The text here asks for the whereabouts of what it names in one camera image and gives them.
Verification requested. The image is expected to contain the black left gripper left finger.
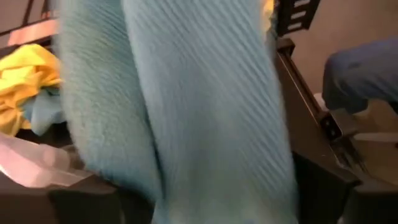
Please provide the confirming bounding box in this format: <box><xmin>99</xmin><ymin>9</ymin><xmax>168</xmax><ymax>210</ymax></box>
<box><xmin>49</xmin><ymin>186</ymin><xmax>155</xmax><ymax>224</ymax></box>

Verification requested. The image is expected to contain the blue microfiber towel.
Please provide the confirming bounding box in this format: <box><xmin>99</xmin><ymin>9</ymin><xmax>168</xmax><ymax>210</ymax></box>
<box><xmin>21</xmin><ymin>88</ymin><xmax>68</xmax><ymax>137</ymax></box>
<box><xmin>57</xmin><ymin>0</ymin><xmax>301</xmax><ymax>224</ymax></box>

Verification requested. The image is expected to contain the person's leg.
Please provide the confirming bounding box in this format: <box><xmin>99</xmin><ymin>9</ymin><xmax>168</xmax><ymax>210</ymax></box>
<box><xmin>322</xmin><ymin>37</ymin><xmax>398</xmax><ymax>114</ymax></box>

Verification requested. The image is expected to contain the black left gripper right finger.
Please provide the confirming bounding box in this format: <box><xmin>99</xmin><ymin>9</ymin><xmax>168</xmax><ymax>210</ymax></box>
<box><xmin>294</xmin><ymin>152</ymin><xmax>361</xmax><ymax>224</ymax></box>

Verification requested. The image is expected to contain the black metal table frame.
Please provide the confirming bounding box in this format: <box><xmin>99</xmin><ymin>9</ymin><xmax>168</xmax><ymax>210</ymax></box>
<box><xmin>275</xmin><ymin>37</ymin><xmax>363</xmax><ymax>190</ymax></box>

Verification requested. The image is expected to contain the black panel with pale stripes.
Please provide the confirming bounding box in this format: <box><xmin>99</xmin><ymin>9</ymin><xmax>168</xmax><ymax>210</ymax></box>
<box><xmin>275</xmin><ymin>0</ymin><xmax>322</xmax><ymax>37</ymax></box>

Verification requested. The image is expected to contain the light wooden side board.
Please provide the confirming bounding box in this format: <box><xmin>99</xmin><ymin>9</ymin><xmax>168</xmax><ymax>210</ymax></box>
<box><xmin>6</xmin><ymin>17</ymin><xmax>60</xmax><ymax>47</ymax></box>

